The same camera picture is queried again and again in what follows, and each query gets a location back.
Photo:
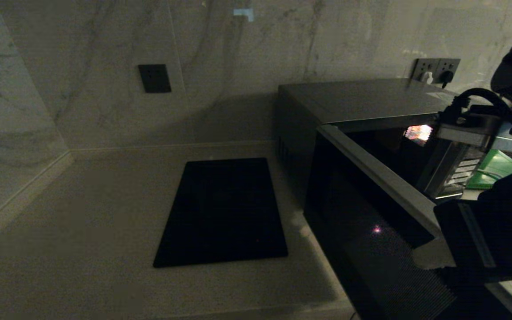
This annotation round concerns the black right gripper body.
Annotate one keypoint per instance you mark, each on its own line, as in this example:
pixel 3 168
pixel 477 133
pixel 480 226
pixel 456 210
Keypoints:
pixel 505 231

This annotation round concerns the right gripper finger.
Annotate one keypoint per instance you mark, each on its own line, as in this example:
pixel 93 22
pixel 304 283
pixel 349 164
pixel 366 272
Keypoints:
pixel 434 255

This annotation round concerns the dark glass microwave door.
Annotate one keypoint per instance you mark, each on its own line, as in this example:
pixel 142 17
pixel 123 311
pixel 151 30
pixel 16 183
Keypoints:
pixel 362 249

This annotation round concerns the green cutting board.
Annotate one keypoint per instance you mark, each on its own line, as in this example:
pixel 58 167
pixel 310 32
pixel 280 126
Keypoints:
pixel 496 166

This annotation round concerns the black power plug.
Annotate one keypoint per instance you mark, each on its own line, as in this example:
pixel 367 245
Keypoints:
pixel 446 77

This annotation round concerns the white power plug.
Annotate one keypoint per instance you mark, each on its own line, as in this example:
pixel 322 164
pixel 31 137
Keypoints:
pixel 426 78

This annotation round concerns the black induction cooktop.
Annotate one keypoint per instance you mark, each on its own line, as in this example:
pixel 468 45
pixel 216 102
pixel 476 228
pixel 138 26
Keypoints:
pixel 222 213

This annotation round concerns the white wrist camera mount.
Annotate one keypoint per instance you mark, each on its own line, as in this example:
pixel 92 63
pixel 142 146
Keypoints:
pixel 474 131

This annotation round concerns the dark single wall socket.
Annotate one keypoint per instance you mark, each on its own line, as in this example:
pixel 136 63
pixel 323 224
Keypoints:
pixel 154 78

